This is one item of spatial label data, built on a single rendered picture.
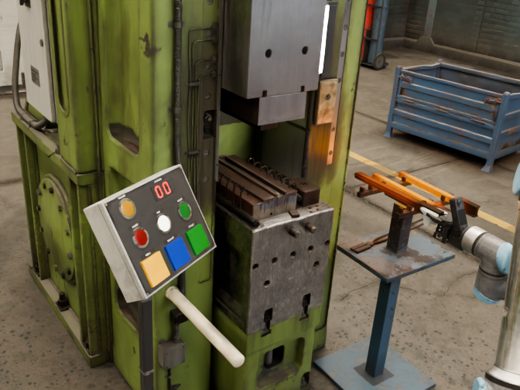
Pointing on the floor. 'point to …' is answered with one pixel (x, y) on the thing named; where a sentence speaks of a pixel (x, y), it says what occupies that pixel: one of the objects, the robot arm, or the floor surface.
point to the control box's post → (145, 308)
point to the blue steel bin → (457, 109)
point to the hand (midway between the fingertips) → (425, 206)
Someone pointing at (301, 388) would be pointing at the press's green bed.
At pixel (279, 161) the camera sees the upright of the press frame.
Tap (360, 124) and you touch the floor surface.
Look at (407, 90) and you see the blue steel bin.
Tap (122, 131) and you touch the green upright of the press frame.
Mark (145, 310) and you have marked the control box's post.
